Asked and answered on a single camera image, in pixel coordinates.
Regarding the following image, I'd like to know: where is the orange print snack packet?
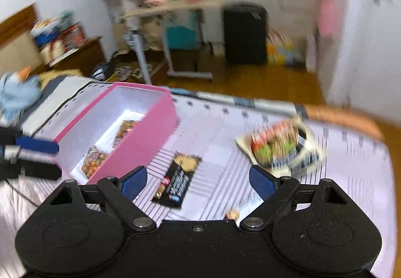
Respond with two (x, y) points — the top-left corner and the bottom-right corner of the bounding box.
(81, 145), (111, 179)
(113, 119), (147, 147)

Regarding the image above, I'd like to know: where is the wooden headboard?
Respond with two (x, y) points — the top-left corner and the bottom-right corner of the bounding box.
(0, 4), (43, 75)

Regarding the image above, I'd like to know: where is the blue container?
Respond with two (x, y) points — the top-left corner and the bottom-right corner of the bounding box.
(31, 19), (68, 47)

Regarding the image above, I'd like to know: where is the white door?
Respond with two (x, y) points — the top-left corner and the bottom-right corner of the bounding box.
(320, 0), (401, 124)

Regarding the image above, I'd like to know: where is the yellow cloth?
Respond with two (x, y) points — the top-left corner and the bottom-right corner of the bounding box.
(38, 69), (84, 85)

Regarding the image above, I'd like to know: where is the pair of slippers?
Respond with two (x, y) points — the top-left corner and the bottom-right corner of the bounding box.
(114, 66), (154, 80)

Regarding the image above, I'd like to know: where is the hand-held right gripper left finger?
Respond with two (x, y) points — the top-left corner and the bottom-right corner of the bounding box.
(50, 166), (157, 232)

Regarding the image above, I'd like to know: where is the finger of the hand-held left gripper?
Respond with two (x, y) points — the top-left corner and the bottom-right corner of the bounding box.
(0, 127), (60, 156)
(0, 157), (62, 181)

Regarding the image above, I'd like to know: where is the pink cardboard box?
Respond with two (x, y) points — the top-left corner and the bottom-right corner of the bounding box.
(52, 82), (180, 186)

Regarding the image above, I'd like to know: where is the white metal rack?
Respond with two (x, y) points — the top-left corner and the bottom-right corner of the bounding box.
(120, 0), (227, 85)

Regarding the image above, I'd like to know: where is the colourful printed bag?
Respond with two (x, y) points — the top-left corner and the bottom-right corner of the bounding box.
(266, 30), (306, 67)

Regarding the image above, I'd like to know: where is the black shoe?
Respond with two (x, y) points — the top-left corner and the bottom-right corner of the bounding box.
(92, 61), (117, 82)

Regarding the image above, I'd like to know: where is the black snack packet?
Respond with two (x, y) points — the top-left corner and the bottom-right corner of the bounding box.
(152, 152), (203, 209)

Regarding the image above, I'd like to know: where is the teal bag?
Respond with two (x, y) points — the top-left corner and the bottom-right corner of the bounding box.
(165, 13), (201, 52)

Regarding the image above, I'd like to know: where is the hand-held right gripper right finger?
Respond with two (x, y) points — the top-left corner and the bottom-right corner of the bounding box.
(240, 164), (348, 232)

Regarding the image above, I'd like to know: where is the orange bed sheet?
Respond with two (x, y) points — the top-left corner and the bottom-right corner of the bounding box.
(305, 104), (384, 141)

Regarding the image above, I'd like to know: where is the red printed box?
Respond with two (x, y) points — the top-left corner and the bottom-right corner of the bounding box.
(47, 24), (87, 65)

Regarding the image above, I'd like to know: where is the brown cardboard box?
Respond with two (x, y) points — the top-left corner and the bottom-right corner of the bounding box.
(170, 46), (214, 72)

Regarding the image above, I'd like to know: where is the wooden nightstand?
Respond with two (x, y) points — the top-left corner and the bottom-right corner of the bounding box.
(41, 36), (106, 78)

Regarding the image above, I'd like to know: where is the pink garment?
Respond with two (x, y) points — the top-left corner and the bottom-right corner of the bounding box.
(316, 0), (341, 38)

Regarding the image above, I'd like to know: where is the black suitcase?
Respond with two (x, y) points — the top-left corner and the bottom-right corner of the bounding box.
(223, 3), (269, 65)

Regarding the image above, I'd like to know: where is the cream noodle packet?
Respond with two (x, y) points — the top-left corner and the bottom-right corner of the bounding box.
(236, 118), (328, 177)

